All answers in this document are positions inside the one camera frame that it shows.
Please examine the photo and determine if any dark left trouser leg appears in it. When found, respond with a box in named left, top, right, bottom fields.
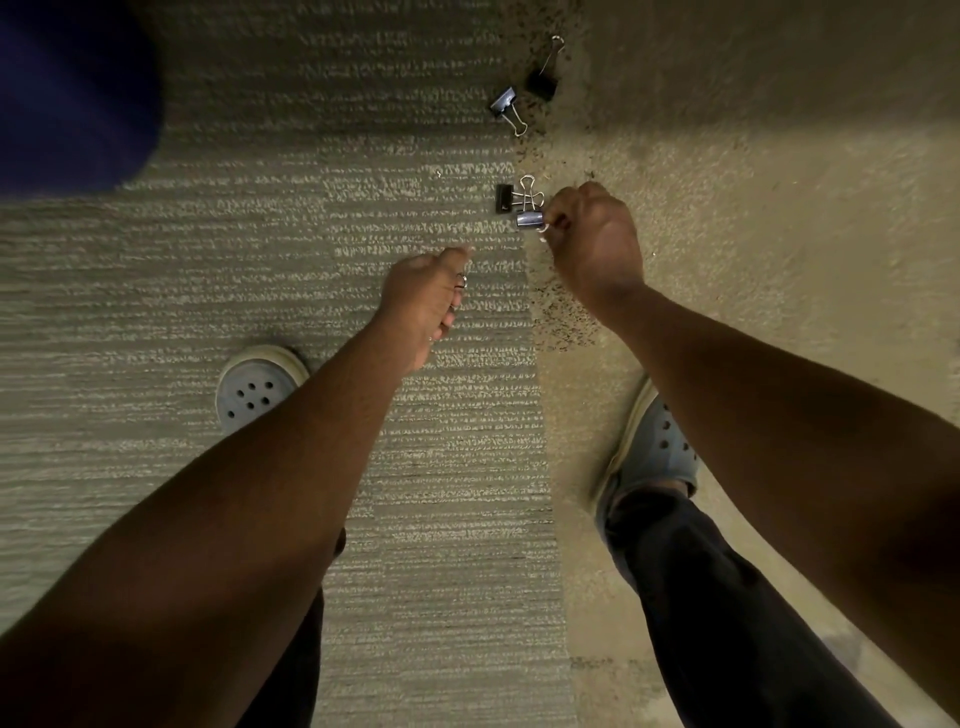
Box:
left=253, top=526, right=348, bottom=728

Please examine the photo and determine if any person's left hand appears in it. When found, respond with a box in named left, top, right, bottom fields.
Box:
left=377, top=246, right=476, bottom=377

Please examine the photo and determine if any person's right hand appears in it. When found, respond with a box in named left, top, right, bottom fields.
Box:
left=541, top=181, right=647, bottom=317

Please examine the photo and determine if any dark trouser leg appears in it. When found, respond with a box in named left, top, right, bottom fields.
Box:
left=253, top=526, right=348, bottom=728
left=603, top=486, right=905, bottom=728

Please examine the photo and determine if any person's left forearm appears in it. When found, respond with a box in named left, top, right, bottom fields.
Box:
left=0, top=316, right=421, bottom=728

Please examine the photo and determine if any grey clog shoe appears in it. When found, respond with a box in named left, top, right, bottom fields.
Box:
left=594, top=377, right=702, bottom=528
left=214, top=344, right=311, bottom=437

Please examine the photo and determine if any grey left clog shoe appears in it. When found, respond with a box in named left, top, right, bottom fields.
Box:
left=214, top=344, right=311, bottom=437

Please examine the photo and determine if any grey right clog shoe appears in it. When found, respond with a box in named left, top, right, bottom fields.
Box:
left=594, top=377, right=702, bottom=528

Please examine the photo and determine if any dark blue round object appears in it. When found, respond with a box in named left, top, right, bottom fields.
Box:
left=0, top=0, right=167, bottom=201

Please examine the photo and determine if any person's right forearm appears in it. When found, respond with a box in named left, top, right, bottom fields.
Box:
left=597, top=279, right=960, bottom=728

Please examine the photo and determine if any black binder clip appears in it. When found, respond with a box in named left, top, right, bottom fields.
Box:
left=523, top=34, right=566, bottom=103
left=494, top=174, right=547, bottom=215

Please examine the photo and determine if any dark right trouser leg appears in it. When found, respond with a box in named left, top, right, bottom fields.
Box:
left=603, top=486, right=905, bottom=728

